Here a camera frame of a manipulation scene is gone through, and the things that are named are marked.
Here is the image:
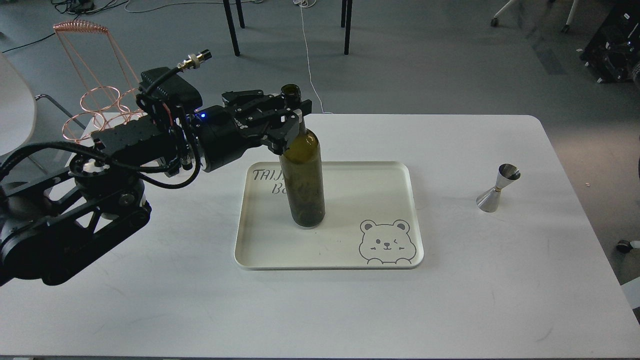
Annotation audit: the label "black equipment case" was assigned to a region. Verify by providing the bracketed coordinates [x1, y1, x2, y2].
[579, 0, 640, 87]

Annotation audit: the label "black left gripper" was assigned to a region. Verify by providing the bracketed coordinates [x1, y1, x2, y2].
[193, 89, 313, 173]

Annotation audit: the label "copper wire bottle rack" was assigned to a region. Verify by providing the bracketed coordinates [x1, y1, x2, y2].
[53, 19, 144, 144]

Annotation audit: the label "black table legs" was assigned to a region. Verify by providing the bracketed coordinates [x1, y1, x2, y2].
[222, 0, 354, 57]

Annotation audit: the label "steel double jigger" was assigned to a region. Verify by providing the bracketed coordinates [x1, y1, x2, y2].
[475, 163, 521, 213]

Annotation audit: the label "dark green wine bottle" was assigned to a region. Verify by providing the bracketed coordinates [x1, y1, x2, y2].
[279, 112, 325, 228]

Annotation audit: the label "cream bear serving tray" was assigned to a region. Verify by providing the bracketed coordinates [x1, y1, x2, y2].
[234, 161, 425, 271]

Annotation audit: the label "white round side table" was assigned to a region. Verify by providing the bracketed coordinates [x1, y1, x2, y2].
[0, 54, 37, 156]

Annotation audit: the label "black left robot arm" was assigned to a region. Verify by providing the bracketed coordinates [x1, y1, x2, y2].
[1, 50, 313, 286]

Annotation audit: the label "black floor cables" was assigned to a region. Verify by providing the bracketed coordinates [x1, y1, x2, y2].
[1, 0, 266, 53]

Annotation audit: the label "white floor cable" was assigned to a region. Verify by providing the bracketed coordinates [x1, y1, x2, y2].
[292, 0, 335, 115]

